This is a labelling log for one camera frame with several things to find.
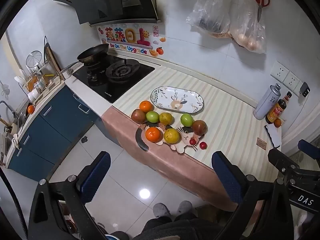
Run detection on small yellow-green citrus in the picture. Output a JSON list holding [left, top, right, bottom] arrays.
[[159, 112, 173, 125]]

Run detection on black frying pan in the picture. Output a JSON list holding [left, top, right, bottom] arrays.
[[58, 43, 110, 75]]

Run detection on grey slipper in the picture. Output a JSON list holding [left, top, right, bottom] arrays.
[[153, 203, 173, 218], [176, 200, 193, 216]]

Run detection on green apple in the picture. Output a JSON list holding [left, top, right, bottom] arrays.
[[146, 111, 160, 123], [180, 113, 194, 127]]

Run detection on plastic bag with onions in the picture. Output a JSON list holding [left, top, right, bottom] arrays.
[[229, 0, 267, 54]]

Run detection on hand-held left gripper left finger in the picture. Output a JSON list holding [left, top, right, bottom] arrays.
[[27, 151, 112, 240]]

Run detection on black range hood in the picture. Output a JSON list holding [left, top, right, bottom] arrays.
[[53, 0, 163, 27]]

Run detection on black gas stove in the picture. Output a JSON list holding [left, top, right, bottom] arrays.
[[72, 54, 156, 104]]

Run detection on white wall socket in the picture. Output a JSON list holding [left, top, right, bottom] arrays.
[[283, 71, 303, 97], [270, 60, 290, 83]]

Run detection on metal mesh strainer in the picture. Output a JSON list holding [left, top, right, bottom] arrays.
[[26, 51, 42, 74]]

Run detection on large yellow citrus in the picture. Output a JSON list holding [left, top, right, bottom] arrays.
[[163, 128, 180, 144]]

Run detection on colourful wall sticker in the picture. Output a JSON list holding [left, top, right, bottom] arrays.
[[97, 23, 167, 57]]

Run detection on black plug adapter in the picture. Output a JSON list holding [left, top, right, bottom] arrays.
[[299, 82, 311, 97]]

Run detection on dish rack with dishes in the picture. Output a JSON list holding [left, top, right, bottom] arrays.
[[14, 35, 62, 102]]

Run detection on dark red round fruit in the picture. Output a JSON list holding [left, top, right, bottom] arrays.
[[192, 120, 208, 136], [131, 109, 147, 124]]

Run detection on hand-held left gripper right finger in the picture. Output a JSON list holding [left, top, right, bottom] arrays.
[[211, 151, 294, 240]]

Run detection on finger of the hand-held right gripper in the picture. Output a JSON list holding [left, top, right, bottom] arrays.
[[297, 139, 320, 161], [267, 149, 300, 174]]

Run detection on orange tangerine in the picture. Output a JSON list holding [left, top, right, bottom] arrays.
[[139, 100, 154, 113], [145, 127, 161, 142]]

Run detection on calico cat shaped mat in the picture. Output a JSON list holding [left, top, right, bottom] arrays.
[[135, 122, 205, 154]]

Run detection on metal sink faucet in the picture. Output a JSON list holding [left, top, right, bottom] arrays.
[[0, 100, 18, 130]]

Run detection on plastic bag with dark contents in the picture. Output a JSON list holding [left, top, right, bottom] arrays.
[[186, 0, 232, 36]]

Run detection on blue kitchen cabinet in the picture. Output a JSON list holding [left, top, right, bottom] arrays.
[[5, 84, 118, 182]]

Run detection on dark sauce bottle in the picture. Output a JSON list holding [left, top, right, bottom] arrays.
[[265, 99, 287, 125]]

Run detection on white phone with dark case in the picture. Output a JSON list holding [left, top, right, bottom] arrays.
[[264, 124, 282, 148]]

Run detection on striped table cloth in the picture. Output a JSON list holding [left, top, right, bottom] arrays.
[[101, 66, 283, 212]]

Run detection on person's dark trousers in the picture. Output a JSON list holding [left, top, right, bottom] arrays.
[[132, 213, 227, 240]]

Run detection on floral oval ceramic plate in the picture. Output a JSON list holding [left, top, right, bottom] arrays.
[[150, 86, 204, 113]]

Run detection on grey gas canister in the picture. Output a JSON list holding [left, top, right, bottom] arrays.
[[253, 83, 282, 120]]

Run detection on small brown card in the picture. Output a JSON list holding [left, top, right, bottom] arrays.
[[257, 137, 268, 151]]

